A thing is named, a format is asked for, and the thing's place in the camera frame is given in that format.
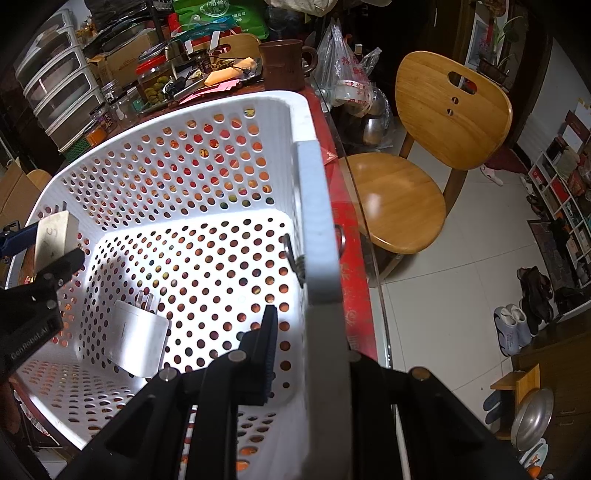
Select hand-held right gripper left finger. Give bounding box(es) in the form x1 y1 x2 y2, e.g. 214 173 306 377
58 305 280 480

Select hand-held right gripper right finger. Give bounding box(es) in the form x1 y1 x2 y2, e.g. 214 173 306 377
347 353 532 480

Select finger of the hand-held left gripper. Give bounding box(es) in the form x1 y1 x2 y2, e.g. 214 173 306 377
28 248 86 303
0 220 40 265

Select beige charger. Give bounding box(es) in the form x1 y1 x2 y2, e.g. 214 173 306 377
34 210 79 273

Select large white charger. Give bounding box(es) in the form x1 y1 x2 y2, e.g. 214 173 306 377
107 288 172 378

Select white perforated plastic basket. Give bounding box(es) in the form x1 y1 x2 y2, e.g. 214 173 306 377
7 90 354 480

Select metal spring clip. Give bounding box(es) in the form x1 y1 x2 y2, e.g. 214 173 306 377
283 224 346 289

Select red printed tablecloth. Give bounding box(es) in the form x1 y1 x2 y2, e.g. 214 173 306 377
305 85 386 365

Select blue slippers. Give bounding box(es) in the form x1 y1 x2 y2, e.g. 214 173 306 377
482 390 513 425

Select jar with orange contents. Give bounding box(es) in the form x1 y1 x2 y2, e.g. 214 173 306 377
85 104 114 146

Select small wooden stool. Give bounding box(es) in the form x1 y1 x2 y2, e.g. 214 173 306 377
489 364 541 407

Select white slippers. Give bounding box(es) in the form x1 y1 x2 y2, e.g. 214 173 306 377
494 302 529 356

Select metal basin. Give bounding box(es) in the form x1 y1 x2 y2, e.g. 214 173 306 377
510 388 555 453

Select clear plastic drawer unit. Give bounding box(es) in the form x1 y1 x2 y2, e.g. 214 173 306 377
14 9 109 153

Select small glass jar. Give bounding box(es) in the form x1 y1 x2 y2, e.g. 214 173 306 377
99 80 123 106

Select dark shoes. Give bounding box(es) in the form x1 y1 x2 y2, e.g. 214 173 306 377
517 265 555 335

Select dark wooden cabinet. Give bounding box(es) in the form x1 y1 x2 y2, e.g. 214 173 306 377
512 318 591 462

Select red lid olive jar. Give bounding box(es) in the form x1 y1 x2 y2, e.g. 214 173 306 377
136 58 178 104

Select cardboard box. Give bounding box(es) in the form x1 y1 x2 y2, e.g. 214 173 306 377
90 30 171 84

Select dark patterned floor mat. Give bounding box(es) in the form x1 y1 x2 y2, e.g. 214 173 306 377
529 219 583 296

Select pink paper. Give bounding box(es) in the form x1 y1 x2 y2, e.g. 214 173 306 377
175 78 241 103

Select pink slipper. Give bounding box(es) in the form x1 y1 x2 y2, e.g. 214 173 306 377
480 164 506 188

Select orange packet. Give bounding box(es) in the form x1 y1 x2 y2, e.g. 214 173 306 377
204 56 257 87

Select white cube shelf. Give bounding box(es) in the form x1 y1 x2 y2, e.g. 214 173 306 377
526 108 591 278

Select brown mug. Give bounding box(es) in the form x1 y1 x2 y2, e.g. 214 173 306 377
259 39 319 93

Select green bag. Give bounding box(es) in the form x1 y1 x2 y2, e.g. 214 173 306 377
173 0 273 40

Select clear plastic bag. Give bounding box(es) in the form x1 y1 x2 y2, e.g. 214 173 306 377
311 21 393 148

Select potted plant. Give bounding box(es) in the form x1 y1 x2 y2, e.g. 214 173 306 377
478 16 527 88

